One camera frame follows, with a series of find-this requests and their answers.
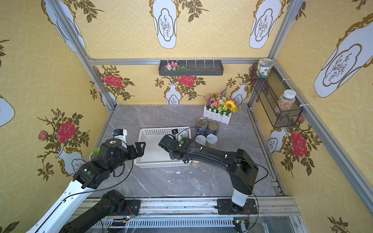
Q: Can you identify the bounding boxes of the yellow label white lid can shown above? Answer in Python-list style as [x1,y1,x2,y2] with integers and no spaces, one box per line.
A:
[195,135,207,145]

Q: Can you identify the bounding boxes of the dark blue tomato can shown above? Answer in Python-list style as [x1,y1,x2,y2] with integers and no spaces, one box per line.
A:
[207,121,219,135]

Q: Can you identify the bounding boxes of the green label white lid can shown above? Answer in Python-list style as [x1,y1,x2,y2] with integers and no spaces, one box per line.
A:
[206,134,218,148]

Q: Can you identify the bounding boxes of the black wire wall basket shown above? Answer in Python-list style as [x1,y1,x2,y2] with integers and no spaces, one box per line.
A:
[248,64,303,128]

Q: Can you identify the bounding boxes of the pink flowers in shelf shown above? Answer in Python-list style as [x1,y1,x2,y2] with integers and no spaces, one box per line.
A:
[165,61,187,71]

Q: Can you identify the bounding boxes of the green label jar white lid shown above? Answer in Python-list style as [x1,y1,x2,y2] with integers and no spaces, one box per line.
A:
[256,58,274,78]

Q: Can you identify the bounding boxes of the grey wall shelf tray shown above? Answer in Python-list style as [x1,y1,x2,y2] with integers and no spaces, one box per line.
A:
[158,59,224,76]

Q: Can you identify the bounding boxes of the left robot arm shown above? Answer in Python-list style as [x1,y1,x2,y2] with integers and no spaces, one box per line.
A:
[29,138,146,233]

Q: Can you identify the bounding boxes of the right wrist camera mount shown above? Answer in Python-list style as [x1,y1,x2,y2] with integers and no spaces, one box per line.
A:
[172,129,179,136]

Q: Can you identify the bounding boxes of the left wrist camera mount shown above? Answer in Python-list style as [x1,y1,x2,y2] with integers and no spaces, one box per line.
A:
[112,129,127,147]

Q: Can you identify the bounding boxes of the white perforated plastic basket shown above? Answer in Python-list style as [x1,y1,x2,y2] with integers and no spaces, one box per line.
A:
[134,127,191,169]

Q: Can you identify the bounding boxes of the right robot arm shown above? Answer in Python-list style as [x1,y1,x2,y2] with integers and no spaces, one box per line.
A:
[158,136,259,207]

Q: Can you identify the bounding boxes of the white picket fence flower planter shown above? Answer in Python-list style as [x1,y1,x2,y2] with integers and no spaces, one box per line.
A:
[203,94,240,125]

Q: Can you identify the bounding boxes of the orange label white lid can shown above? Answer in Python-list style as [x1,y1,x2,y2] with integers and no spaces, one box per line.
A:
[191,160,202,166]

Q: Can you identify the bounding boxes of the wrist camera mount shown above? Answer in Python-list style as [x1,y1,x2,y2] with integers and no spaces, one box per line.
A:
[112,129,127,147]
[172,129,179,136]

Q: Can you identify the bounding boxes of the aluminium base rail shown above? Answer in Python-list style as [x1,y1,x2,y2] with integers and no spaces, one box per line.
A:
[92,196,308,233]

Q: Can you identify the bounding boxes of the clear jar white lid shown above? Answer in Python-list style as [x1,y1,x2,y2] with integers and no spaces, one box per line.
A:
[275,89,296,114]

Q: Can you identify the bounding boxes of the tall blue nutrition label can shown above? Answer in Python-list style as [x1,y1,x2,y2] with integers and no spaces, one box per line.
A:
[196,117,208,136]

